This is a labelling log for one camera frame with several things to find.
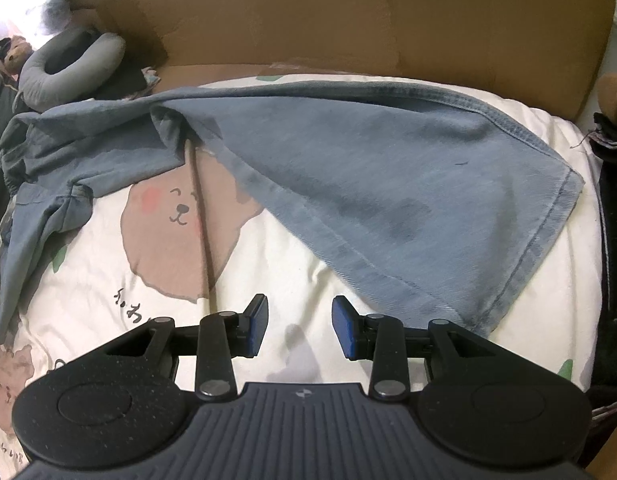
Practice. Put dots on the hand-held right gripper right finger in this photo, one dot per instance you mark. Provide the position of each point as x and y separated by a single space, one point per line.
344 327

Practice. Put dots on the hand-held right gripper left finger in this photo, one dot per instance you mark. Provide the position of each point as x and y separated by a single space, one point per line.
258 325

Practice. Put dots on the brown sweater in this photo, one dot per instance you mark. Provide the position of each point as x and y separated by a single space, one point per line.
615 100

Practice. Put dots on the grey U-shaped neck pillow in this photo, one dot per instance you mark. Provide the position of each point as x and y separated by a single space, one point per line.
103 55

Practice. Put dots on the flattened brown cardboard sheet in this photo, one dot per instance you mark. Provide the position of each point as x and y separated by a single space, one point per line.
338 15

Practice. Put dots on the dark patterned cloth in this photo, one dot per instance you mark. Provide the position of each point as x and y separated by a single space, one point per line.
613 235

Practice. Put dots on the brown teddy bear plush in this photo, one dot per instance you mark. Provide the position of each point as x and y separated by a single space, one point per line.
18 52

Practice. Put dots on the floral patterned cloth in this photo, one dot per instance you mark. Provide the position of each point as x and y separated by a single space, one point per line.
151 76

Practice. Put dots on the blue denim pants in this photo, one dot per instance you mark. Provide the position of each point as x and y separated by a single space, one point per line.
388 175

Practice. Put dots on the cream bear print blanket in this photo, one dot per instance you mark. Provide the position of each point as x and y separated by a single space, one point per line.
538 285

